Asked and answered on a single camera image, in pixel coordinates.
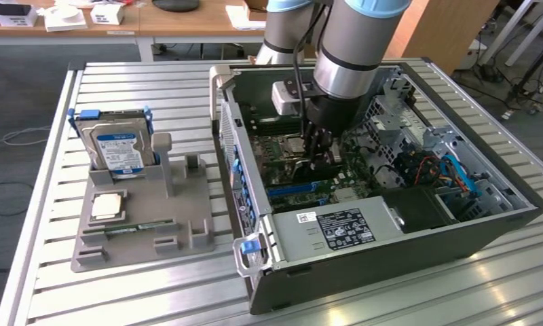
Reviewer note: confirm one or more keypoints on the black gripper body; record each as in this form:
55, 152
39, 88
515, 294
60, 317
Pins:
334, 113

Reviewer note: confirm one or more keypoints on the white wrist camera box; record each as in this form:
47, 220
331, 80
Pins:
286, 102

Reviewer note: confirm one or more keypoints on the brown cardboard box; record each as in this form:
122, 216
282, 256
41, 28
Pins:
256, 5

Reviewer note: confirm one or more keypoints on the silver CPU seated in socket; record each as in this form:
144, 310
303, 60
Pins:
295, 146

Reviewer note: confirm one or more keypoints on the grey labelled power supply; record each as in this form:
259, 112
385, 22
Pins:
299, 241

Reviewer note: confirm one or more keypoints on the black wheeled stand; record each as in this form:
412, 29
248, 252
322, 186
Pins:
523, 88

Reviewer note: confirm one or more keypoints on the loose silver CPU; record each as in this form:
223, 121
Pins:
107, 205

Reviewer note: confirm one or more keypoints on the metal CPU socket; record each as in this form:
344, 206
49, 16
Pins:
282, 146

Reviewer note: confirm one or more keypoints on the dark green motherboard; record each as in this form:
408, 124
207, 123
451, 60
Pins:
350, 169

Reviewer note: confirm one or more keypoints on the white table frame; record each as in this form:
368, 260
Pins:
521, 34

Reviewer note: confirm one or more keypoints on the wooden desk with white frame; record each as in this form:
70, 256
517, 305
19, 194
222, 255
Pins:
50, 35
186, 23

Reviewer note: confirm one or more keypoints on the white box with black insert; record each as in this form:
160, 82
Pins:
17, 18

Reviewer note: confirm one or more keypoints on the wooden cabinet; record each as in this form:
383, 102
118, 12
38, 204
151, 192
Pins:
448, 30

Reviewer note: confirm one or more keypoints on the silver finned chipset heat sink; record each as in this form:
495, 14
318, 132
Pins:
347, 194

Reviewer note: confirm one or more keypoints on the grey plastic parts rack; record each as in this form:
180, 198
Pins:
163, 210

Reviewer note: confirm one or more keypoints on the black and silver PC case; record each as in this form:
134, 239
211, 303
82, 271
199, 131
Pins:
344, 282

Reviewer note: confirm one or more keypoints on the white paper stack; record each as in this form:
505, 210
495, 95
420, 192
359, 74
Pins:
247, 20

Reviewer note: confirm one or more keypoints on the green RAM stick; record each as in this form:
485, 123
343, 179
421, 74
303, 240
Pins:
150, 225

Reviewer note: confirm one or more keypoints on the hard disk with blue carrier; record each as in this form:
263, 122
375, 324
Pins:
118, 149

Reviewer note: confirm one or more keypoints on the black plastic air shroud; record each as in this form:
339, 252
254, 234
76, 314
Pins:
417, 210

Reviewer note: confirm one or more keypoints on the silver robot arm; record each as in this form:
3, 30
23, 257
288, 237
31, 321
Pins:
363, 34

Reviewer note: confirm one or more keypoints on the black low-profile graphics card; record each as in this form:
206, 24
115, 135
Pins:
315, 173

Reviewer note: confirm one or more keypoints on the black round pad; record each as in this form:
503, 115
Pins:
176, 5

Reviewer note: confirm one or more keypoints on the white box with round roll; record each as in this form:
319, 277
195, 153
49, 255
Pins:
66, 20

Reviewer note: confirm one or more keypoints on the blue expansion slot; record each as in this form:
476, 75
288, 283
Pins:
290, 190

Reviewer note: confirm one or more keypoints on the white labelled box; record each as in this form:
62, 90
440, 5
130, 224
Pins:
108, 15

